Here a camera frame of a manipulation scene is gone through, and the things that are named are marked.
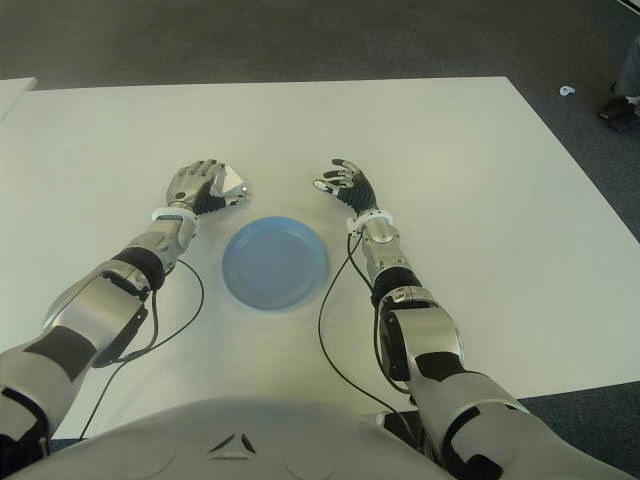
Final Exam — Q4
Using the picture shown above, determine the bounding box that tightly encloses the grey robot torso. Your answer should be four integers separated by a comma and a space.
44, 394, 451, 480

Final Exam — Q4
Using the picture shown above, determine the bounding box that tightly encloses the blue plastic plate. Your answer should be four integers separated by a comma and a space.
222, 215, 331, 314

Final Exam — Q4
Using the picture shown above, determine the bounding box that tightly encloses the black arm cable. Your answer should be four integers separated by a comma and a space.
79, 257, 205, 441
318, 234, 426, 426

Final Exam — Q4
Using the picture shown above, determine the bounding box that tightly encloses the white charger block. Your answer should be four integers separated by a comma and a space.
211, 164, 250, 199

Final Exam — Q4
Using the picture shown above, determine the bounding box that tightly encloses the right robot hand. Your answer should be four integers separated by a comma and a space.
313, 158, 379, 218

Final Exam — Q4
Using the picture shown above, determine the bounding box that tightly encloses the person's jeans leg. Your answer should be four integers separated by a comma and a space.
614, 39, 640, 99

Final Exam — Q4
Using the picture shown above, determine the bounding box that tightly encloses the person's dark shoe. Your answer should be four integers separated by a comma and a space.
599, 94, 640, 133

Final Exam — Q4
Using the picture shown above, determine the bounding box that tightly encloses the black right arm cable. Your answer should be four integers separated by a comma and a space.
318, 234, 426, 426

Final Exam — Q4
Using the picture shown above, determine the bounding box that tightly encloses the white side table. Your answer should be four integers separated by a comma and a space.
0, 77, 39, 124

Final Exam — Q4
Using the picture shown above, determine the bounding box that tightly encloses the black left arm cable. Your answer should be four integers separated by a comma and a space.
79, 257, 205, 441

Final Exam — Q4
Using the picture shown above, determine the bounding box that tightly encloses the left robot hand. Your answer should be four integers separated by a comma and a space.
164, 158, 250, 217

